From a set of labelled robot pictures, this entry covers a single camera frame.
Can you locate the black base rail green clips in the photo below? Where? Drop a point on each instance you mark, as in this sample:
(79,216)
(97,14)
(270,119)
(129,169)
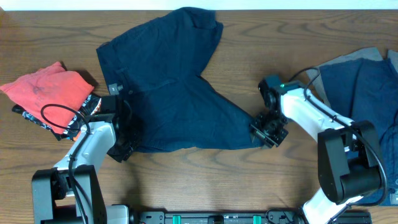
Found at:
(214,217)

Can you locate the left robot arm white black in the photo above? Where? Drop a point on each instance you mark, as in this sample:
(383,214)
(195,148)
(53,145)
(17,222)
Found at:
(70,192)

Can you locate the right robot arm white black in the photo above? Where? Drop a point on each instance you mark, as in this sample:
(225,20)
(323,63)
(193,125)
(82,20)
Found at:
(350,165)

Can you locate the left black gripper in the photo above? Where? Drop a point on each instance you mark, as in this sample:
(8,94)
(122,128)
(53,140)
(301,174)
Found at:
(120,154)

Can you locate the dark navy shorts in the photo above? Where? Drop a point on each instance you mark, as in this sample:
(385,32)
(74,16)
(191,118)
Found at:
(157,68)

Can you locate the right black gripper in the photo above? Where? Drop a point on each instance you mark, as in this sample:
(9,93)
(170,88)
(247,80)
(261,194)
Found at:
(269,140)

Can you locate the folded black printed shirt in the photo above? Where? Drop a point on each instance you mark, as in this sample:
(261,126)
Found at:
(90,106)

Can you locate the blue denim garment pile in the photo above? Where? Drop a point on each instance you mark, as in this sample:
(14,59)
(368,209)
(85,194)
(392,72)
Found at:
(364,89)

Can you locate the grey garment under pile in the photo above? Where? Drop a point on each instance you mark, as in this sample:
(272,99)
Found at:
(370,53)

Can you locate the folded red shirt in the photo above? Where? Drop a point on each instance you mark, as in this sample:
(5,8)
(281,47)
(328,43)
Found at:
(50,85)

